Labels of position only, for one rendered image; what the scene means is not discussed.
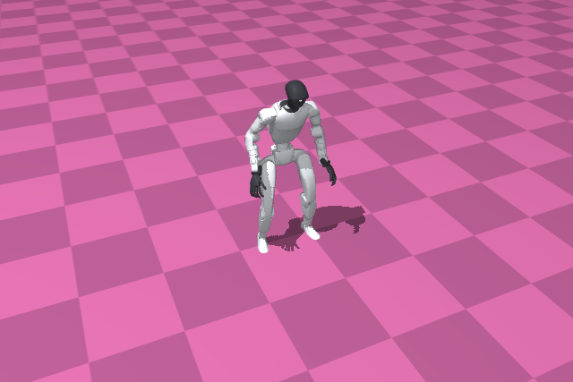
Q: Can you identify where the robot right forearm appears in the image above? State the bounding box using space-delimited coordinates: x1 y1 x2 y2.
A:
245 133 261 172

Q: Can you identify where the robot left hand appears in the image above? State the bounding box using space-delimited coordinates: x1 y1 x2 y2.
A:
320 158 337 186

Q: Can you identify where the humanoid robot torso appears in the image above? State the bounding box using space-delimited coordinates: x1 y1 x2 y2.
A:
267 99 309 166

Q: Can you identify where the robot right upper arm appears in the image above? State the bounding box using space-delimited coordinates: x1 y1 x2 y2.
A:
245 107 277 143

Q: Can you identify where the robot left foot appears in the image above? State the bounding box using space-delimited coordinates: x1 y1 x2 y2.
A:
300 221 321 240

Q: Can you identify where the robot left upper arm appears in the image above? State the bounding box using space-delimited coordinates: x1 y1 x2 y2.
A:
305 101 322 138

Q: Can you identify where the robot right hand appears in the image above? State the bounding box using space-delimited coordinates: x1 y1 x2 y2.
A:
250 165 267 198

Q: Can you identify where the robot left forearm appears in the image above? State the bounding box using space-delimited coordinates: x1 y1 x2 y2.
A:
314 127 328 164

